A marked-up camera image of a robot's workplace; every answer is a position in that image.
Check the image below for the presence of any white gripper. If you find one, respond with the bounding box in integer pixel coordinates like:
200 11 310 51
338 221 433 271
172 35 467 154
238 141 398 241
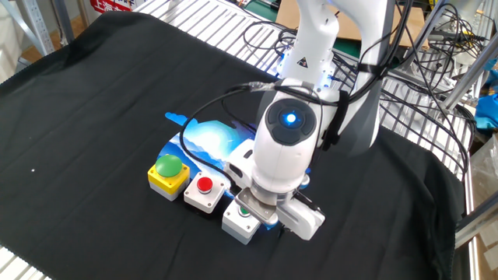
224 138 326 241

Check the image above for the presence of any white box small green button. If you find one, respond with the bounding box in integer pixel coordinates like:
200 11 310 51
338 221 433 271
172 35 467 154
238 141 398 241
221 200 262 246

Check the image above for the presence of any white box red button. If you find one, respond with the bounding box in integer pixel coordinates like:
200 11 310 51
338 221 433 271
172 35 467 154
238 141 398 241
183 175 226 215

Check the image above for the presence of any yellow box large green button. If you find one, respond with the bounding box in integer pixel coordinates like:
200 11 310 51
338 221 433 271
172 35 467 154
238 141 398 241
147 153 191 202

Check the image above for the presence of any clear plastic bag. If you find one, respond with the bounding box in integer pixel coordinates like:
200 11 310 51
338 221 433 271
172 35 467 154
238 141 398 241
468 134 498 203

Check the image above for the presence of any cardboard box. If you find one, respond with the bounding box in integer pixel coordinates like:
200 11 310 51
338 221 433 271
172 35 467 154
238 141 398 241
275 0 430 52

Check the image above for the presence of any black cloth with blue print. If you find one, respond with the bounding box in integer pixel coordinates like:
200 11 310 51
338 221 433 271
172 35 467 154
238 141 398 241
0 10 468 280

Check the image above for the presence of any red and white sign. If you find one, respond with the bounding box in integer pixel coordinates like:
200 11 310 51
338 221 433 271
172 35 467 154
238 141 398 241
89 0 137 15

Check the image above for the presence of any grey perforated shelf upright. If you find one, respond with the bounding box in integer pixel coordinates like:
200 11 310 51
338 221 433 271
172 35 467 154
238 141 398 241
0 0 55 55

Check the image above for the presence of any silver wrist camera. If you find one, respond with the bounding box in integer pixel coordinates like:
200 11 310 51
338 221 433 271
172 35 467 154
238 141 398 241
233 188 280 226

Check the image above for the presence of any black camera cable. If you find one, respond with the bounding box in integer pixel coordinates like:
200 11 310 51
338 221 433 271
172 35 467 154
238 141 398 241
178 83 281 191

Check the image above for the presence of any aluminium frame beam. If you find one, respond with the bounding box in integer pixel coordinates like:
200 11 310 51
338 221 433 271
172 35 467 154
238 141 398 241
396 0 452 75
439 37 498 112
454 201 498 250

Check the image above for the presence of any black cable bundle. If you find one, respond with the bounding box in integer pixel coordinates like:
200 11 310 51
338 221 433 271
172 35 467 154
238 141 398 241
240 3 487 180

